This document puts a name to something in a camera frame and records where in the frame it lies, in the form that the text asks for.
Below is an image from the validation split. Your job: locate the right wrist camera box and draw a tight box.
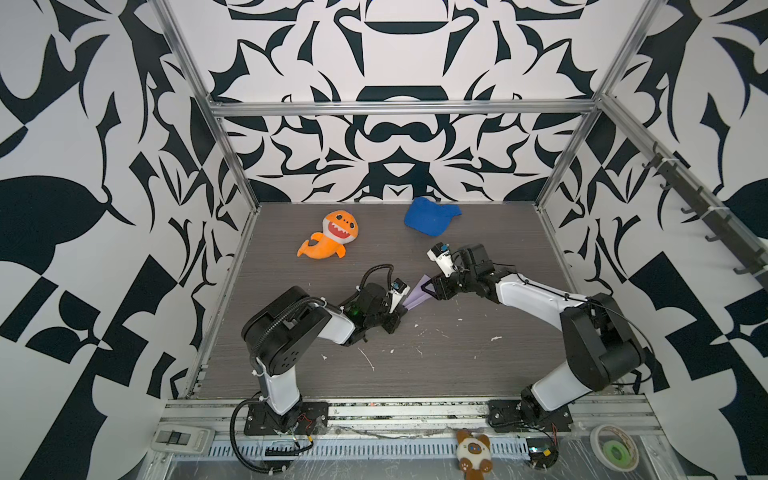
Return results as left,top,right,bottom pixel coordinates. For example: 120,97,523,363
427,242,456,278

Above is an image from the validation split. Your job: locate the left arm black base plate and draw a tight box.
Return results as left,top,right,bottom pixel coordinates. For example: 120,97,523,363
244,400,330,436

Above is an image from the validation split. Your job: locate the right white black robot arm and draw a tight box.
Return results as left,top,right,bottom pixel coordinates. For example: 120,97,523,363
423,242,645,423

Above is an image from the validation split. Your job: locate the white power strip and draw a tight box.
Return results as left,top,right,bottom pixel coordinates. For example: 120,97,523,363
150,423,216,456

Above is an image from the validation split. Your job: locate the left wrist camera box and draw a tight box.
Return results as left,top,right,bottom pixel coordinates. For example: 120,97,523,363
389,278,410,313

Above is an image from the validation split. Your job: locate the lilac square paper sheet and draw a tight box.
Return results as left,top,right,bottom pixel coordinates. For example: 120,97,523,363
403,275,432,310

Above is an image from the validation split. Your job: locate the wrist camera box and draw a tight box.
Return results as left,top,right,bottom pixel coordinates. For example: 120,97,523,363
427,242,456,278
389,278,410,313

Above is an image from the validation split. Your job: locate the orange shark plush toy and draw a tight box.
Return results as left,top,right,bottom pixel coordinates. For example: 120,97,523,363
297,210,360,260

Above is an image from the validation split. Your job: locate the black corrugated cable hose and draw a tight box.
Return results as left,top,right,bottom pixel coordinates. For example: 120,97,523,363
229,392,313,475

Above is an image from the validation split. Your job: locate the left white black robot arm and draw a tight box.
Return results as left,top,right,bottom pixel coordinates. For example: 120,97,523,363
241,278,410,416

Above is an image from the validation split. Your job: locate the tape roll with green core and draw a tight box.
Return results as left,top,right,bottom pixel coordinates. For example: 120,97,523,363
590,424,640,473

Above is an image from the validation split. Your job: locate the blue cap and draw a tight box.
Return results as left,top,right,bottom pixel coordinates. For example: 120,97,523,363
404,197,462,237

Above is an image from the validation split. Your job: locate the small black electronics board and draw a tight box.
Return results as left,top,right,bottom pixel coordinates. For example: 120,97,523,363
526,437,559,471

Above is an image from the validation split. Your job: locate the brown white plush toy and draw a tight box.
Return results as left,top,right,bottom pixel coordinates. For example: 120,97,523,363
456,430,493,480

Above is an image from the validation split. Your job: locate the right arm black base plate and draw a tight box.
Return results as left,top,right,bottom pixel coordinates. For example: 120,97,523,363
486,399,573,433

